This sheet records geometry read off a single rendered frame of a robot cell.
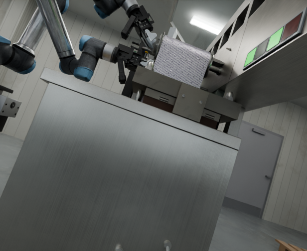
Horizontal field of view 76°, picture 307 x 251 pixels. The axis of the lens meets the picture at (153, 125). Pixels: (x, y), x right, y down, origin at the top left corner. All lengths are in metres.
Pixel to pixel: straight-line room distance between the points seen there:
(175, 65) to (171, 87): 0.26
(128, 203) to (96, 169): 0.14
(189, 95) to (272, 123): 5.35
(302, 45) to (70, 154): 0.69
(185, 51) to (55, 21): 0.57
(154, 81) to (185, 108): 0.14
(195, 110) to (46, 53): 4.81
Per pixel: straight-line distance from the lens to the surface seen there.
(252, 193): 5.70
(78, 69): 0.92
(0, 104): 1.15
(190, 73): 0.95
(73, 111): 0.64
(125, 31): 1.04
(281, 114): 6.17
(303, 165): 6.58
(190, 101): 0.69
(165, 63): 0.95
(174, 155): 0.62
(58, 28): 1.01
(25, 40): 1.36
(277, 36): 0.71
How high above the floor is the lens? 0.78
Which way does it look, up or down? 6 degrees up
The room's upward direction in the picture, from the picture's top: 19 degrees clockwise
